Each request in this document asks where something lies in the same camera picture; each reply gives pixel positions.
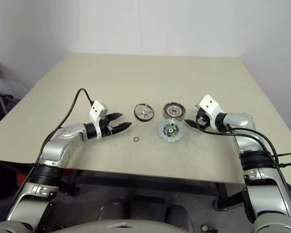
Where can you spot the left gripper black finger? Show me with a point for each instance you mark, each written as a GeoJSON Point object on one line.
{"type": "Point", "coordinates": [120, 127]}
{"type": "Point", "coordinates": [116, 116]}

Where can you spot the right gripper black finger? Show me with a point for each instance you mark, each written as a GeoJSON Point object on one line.
{"type": "Point", "coordinates": [192, 123]}

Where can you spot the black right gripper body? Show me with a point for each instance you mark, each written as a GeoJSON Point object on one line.
{"type": "Point", "coordinates": [201, 113]}

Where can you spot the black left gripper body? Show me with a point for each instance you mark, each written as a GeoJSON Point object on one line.
{"type": "Point", "coordinates": [107, 128]}

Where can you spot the black silver rotor disc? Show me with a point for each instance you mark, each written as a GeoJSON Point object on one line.
{"type": "Point", "coordinates": [144, 113]}

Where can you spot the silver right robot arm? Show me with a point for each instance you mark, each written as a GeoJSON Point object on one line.
{"type": "Point", "coordinates": [242, 120]}

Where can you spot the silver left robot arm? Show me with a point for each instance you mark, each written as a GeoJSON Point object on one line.
{"type": "Point", "coordinates": [60, 140]}

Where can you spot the copper wound stator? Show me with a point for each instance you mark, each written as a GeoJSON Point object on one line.
{"type": "Point", "coordinates": [168, 108]}

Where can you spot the dark rounded shape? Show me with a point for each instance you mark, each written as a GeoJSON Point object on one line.
{"type": "Point", "coordinates": [115, 208]}
{"type": "Point", "coordinates": [179, 214]}

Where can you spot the red object under table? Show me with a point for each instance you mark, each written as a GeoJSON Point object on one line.
{"type": "Point", "coordinates": [20, 180]}

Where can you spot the grey robot torso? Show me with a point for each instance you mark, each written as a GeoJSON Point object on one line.
{"type": "Point", "coordinates": [87, 228]}

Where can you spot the small white round object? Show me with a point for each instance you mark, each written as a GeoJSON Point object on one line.
{"type": "Point", "coordinates": [204, 228]}

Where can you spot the small black object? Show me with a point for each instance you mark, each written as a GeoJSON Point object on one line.
{"type": "Point", "coordinates": [212, 230]}

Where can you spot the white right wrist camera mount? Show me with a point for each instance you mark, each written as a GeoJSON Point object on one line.
{"type": "Point", "coordinates": [209, 103]}

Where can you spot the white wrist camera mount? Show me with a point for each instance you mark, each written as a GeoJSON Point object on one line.
{"type": "Point", "coordinates": [98, 109]}
{"type": "Point", "coordinates": [209, 103]}

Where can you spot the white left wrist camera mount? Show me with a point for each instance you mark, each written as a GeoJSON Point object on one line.
{"type": "Point", "coordinates": [98, 109]}

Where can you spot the black table frame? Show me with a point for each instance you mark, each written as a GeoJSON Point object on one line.
{"type": "Point", "coordinates": [160, 180]}

